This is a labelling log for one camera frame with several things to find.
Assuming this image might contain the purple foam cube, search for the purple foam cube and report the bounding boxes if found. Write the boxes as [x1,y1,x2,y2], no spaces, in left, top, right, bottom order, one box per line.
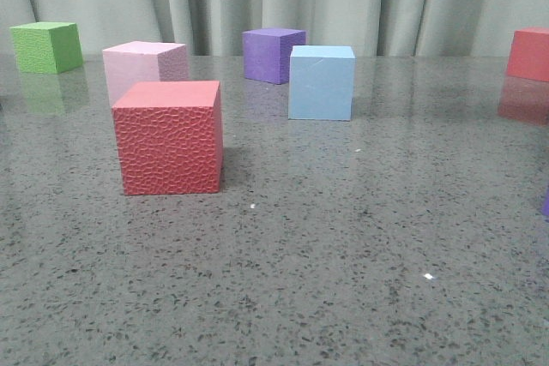
[242,27,306,84]

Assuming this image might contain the pink foam cube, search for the pink foam cube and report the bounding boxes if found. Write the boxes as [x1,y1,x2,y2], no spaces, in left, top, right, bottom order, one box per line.
[102,41,189,106]

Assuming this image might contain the green foam cube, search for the green foam cube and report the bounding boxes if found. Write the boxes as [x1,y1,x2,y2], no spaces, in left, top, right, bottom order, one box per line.
[9,21,83,74]

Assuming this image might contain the light blue foam cube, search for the light blue foam cube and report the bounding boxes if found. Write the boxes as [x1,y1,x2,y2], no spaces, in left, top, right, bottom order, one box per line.
[288,45,355,121]

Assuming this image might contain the red foam cube far right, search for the red foam cube far right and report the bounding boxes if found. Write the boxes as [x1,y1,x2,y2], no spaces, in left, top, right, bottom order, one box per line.
[506,27,549,82]

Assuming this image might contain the purple cube at right edge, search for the purple cube at right edge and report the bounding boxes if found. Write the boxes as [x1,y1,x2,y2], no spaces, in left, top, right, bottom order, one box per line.
[541,189,549,217]

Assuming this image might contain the red textured foam cube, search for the red textured foam cube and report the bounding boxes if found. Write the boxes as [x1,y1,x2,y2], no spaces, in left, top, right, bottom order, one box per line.
[112,81,223,195]

